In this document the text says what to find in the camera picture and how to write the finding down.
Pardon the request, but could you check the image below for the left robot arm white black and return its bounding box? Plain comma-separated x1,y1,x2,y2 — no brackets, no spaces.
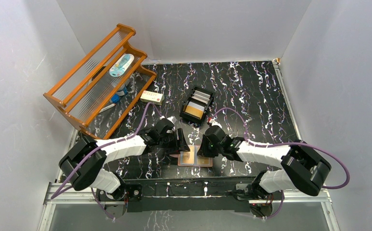
59,118,190,200

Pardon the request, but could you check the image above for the black card tray box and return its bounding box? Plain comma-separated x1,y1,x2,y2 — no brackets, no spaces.
179,86,215,126

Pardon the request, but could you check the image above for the white red small box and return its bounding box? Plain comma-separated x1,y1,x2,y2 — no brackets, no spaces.
140,90,164,105

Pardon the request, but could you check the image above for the gold card in tray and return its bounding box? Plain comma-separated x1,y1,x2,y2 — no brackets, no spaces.
185,105,204,119

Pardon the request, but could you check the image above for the white blue tube package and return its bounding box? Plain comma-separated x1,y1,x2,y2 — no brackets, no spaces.
109,53,135,77

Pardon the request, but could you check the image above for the white pen under shelf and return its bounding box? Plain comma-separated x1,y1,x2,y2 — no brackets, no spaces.
99,103,116,113

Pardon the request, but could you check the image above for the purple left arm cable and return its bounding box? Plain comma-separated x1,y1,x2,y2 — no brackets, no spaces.
50,103,163,220

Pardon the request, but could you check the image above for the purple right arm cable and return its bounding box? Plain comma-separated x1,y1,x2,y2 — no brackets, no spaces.
210,107,351,220

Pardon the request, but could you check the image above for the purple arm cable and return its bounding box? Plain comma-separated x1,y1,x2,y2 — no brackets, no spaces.
50,103,163,220
210,107,351,220

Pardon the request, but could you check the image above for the orange wooden shelf rack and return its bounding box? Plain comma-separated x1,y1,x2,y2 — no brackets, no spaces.
43,24,157,139

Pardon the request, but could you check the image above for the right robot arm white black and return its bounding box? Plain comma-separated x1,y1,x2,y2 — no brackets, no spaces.
197,125,331,200

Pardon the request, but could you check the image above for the grey white card stack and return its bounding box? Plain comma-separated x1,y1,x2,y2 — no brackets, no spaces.
191,90,212,105

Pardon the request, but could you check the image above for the blue cap bottle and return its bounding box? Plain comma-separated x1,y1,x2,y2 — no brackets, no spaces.
110,84,128,103

